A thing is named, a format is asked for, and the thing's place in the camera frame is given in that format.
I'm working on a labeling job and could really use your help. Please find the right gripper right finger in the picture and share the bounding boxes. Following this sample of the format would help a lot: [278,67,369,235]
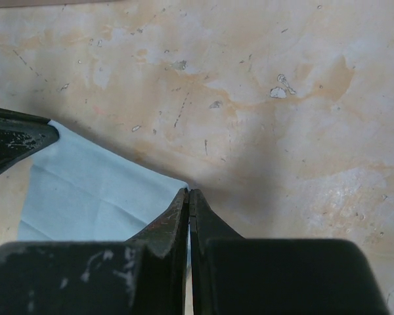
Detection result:
[189,190,388,314]

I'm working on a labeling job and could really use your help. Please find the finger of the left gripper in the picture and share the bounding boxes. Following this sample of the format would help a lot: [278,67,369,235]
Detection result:
[0,108,60,174]

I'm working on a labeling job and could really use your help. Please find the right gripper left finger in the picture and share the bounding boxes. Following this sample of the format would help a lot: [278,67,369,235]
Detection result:
[0,188,188,314]

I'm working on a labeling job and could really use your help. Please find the light blue cleaning cloth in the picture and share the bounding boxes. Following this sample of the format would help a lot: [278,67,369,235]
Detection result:
[17,121,188,242]

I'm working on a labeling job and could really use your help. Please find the pink glasses case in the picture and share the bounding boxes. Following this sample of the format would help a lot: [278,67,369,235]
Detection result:
[0,0,112,9]

